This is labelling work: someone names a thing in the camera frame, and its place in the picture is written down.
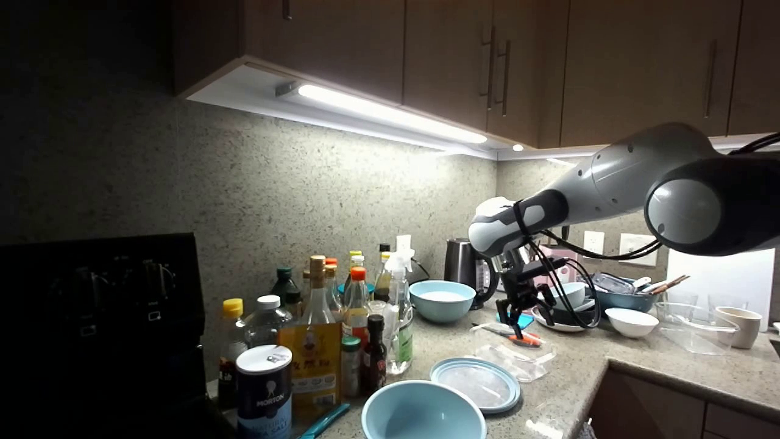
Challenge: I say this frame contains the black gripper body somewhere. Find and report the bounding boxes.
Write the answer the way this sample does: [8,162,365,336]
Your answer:
[497,241,557,311]

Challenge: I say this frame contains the light blue plate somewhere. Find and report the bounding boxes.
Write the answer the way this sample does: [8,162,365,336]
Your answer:
[428,356,524,420]

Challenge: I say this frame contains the grey blue bowl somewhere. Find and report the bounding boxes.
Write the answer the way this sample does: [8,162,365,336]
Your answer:
[559,281,591,311]

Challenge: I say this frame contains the dark bowl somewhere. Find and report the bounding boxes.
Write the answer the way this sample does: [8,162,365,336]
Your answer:
[552,295,603,327]

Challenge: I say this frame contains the large light blue bowl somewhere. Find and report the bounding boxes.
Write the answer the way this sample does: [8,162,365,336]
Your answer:
[408,278,479,327]

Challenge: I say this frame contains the small white bowl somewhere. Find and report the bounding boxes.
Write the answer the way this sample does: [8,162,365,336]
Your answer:
[604,307,660,341]

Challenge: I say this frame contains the white plate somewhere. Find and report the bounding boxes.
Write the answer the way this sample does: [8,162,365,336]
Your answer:
[534,318,597,336]

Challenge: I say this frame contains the pink knife block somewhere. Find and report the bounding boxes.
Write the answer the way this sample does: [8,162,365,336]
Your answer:
[559,241,584,283]

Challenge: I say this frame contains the black steel electric kettle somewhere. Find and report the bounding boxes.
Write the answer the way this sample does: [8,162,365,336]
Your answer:
[443,238,501,311]

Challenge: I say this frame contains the dark blue dish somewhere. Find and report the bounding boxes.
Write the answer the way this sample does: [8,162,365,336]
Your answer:
[595,270,658,314]

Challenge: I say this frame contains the clear spray bottle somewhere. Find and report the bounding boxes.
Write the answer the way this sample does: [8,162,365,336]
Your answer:
[380,235,420,379]

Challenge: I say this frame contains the black cap bottle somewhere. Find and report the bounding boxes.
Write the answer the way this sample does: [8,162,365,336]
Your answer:
[374,241,395,302]

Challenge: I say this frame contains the under cabinet light strip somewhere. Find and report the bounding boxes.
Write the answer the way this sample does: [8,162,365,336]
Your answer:
[520,131,780,162]
[275,79,492,152]

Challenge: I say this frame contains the small dark sauce bottle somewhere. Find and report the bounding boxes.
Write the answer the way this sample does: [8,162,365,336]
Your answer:
[359,313,391,401]

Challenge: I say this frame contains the orange cap sauce bottle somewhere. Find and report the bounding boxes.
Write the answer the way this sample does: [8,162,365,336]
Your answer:
[340,266,375,344]

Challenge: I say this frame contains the wooden lower cabinet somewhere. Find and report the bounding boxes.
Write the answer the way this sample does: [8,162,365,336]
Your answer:
[584,363,780,439]

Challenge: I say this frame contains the small yellow cap bottle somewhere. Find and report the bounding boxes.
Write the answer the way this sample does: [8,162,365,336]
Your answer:
[346,249,368,283]

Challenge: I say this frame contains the small jar green lid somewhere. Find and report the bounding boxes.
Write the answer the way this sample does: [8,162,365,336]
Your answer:
[340,335,363,401]

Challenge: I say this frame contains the clear plastic container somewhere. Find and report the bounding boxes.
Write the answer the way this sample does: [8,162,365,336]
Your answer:
[653,300,738,358]

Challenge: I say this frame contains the slim orange cap bottle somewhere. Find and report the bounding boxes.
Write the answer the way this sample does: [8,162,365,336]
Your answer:
[324,257,342,313]

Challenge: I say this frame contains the white mug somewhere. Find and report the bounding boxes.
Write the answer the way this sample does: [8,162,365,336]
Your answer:
[718,306,766,353]

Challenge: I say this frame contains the dark green bottle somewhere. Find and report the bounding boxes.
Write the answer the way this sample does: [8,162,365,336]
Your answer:
[268,266,305,319]

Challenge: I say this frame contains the clear bottle white cap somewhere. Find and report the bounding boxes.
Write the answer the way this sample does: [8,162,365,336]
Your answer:
[242,292,292,352]

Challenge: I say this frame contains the dark canister white lid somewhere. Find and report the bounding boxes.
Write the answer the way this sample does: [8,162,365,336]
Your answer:
[234,344,296,439]

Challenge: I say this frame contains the wooden upper cabinets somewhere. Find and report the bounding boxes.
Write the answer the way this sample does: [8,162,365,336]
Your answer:
[168,0,780,162]

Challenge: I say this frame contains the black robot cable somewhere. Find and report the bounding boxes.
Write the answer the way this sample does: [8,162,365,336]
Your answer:
[510,130,780,330]

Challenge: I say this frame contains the white wall switch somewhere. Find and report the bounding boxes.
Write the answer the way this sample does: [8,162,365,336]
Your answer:
[581,230,607,257]

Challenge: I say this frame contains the white wall outlet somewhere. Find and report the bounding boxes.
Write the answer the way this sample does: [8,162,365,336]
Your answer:
[618,231,660,264]

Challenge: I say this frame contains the light utensil handle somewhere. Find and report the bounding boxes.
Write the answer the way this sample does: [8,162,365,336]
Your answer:
[635,273,693,299]

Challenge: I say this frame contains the teal handled utensil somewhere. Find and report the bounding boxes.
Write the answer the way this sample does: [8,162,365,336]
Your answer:
[296,401,353,439]

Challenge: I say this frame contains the metal cabinet handle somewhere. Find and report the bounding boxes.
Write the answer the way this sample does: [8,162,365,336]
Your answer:
[482,27,497,108]

